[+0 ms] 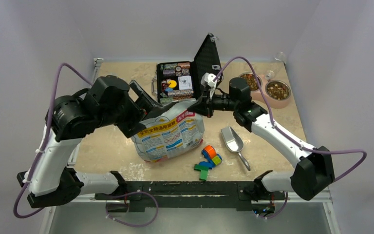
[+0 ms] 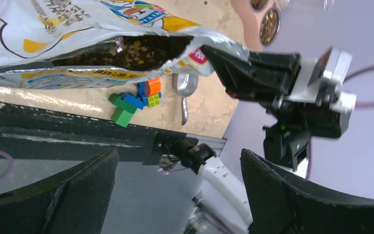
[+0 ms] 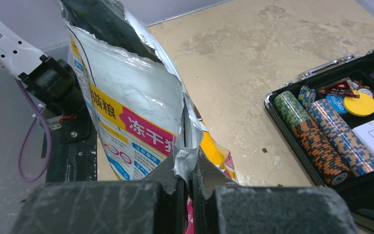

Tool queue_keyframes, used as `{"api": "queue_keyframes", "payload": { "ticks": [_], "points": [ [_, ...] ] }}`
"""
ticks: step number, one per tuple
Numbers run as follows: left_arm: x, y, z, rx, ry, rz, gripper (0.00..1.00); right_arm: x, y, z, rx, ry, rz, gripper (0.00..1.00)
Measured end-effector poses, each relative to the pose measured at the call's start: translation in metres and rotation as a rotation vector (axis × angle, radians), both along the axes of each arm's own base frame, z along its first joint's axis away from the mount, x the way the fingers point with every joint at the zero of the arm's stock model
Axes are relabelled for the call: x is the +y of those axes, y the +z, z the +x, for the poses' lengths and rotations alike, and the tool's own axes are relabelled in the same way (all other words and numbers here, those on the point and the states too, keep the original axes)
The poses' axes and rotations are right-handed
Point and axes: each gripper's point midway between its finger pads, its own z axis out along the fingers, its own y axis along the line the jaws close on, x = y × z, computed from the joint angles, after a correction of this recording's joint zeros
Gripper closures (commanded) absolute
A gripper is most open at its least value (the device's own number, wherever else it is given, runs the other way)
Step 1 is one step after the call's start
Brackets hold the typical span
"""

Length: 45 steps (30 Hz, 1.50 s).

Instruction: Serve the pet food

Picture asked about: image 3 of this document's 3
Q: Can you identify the black poker chip case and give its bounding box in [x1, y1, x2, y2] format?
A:
[264, 50, 374, 231]

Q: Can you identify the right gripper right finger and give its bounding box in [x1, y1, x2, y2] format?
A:
[191, 151, 358, 234]

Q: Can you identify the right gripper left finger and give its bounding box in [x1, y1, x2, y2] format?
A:
[11, 156, 187, 234]

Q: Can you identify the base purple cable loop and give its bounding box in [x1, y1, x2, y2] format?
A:
[15, 79, 53, 183]

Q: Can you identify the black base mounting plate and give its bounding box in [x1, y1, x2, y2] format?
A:
[45, 108, 97, 182]

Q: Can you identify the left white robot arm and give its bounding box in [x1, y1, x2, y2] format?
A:
[0, 21, 85, 116]

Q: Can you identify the colourful pet food bag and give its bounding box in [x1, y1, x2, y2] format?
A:
[60, 0, 235, 234]

